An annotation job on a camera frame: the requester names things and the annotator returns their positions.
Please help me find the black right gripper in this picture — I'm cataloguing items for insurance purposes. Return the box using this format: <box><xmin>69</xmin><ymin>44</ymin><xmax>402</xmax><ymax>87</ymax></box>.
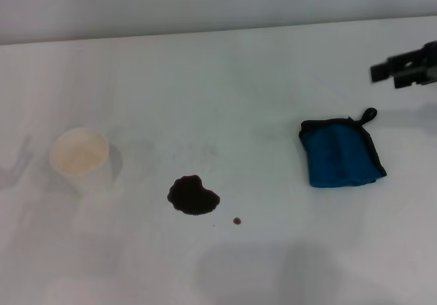
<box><xmin>370</xmin><ymin>40</ymin><xmax>437</xmax><ymax>89</ymax></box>

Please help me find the blue rag with black trim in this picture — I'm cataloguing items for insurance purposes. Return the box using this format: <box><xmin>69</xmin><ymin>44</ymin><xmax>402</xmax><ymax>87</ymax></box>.
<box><xmin>298</xmin><ymin>107</ymin><xmax>388</xmax><ymax>189</ymax></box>

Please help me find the white paper cup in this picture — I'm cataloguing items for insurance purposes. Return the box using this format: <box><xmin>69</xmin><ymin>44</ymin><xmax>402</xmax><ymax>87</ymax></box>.
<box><xmin>49</xmin><ymin>127</ymin><xmax>115</xmax><ymax>196</ymax></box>

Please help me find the large black water stain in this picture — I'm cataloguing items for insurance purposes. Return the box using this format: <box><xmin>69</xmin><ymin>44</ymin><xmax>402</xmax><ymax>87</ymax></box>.
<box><xmin>167</xmin><ymin>174</ymin><xmax>221</xmax><ymax>216</ymax></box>

